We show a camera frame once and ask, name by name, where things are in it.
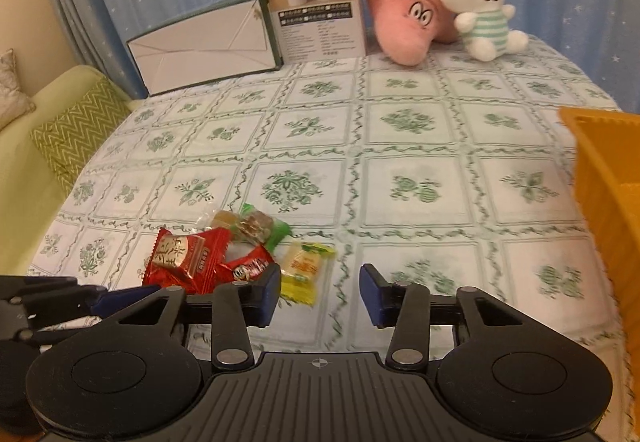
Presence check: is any beige product box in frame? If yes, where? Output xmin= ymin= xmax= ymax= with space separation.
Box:
xmin=260 ymin=0 xmax=367 ymax=66

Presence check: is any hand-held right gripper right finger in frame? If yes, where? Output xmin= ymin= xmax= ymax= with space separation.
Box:
xmin=360 ymin=263 xmax=546 ymax=373

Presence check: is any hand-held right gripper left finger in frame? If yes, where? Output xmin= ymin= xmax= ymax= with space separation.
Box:
xmin=100 ymin=263 xmax=283 ymax=373

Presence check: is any red packet with dark label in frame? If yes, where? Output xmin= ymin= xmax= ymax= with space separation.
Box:
xmin=220 ymin=245 xmax=277 ymax=284

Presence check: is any yellow snack packet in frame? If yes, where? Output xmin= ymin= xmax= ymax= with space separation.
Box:
xmin=279 ymin=242 xmax=337 ymax=307

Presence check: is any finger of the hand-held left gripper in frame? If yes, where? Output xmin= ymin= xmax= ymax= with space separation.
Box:
xmin=0 ymin=315 xmax=108 ymax=348
xmin=0 ymin=275 xmax=162 ymax=315

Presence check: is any green floral tablecloth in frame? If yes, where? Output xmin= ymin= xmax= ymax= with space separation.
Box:
xmin=30 ymin=35 xmax=640 ymax=373

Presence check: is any orange plastic tray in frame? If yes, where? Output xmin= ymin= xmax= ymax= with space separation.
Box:
xmin=557 ymin=106 xmax=640 ymax=373

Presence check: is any green candy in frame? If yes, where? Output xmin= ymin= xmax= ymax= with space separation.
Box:
xmin=237 ymin=203 xmax=292 ymax=248

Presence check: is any pink plush toy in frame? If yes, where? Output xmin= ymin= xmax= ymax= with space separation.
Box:
xmin=352 ymin=0 xmax=458 ymax=68

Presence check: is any pale green sofa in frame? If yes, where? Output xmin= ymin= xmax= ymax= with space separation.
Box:
xmin=0 ymin=65 xmax=136 ymax=278

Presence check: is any clear orange candy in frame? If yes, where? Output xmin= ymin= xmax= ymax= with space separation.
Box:
xmin=210 ymin=209 xmax=246 ymax=233

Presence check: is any large red gold snack packet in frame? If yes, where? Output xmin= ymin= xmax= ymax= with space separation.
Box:
xmin=142 ymin=227 xmax=232 ymax=295

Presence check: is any beige patterned cushion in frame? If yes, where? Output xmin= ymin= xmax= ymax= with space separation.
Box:
xmin=0 ymin=49 xmax=37 ymax=129

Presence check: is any white green cardboard box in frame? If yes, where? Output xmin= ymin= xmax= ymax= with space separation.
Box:
xmin=125 ymin=0 xmax=281 ymax=97

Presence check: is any green zigzag pillow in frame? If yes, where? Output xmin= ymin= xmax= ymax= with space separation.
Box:
xmin=30 ymin=75 xmax=133 ymax=198

